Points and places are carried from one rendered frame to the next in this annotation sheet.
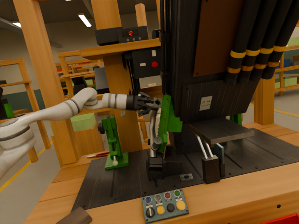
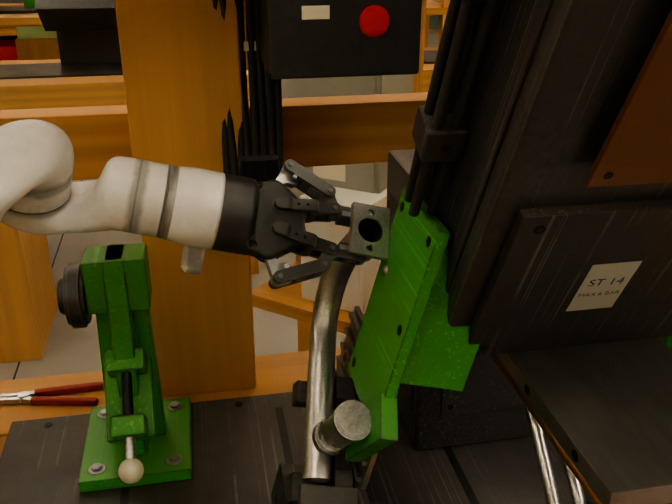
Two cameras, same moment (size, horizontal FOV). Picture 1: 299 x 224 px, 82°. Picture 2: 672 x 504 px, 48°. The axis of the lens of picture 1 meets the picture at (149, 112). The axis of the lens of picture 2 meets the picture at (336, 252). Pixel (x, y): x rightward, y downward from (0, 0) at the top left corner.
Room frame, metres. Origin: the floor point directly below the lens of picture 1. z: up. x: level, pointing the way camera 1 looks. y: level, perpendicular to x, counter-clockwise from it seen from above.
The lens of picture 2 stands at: (0.11, 0.05, 1.52)
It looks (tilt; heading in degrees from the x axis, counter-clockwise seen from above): 24 degrees down; 355
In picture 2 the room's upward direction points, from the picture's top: straight up
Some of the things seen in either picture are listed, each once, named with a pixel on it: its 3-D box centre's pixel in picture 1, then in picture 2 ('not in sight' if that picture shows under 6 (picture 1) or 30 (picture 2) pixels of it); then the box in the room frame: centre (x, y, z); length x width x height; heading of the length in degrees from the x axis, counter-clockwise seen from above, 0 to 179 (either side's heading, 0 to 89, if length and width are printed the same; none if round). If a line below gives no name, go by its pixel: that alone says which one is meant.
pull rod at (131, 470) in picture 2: (115, 159); (130, 452); (0.83, 0.22, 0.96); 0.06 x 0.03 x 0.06; 5
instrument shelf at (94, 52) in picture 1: (162, 44); not in sight; (1.08, -0.14, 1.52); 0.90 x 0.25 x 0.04; 95
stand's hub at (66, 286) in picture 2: (101, 127); (73, 295); (0.91, 0.28, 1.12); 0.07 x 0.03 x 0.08; 5
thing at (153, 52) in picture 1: (147, 63); (336, 1); (1.02, -0.03, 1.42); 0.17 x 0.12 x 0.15; 95
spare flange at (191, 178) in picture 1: (186, 177); not in sight; (0.66, -0.12, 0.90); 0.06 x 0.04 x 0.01; 86
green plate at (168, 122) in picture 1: (170, 115); (424, 305); (0.75, -0.09, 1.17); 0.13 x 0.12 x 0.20; 95
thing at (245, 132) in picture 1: (207, 123); (582, 359); (0.73, -0.25, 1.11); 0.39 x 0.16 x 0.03; 5
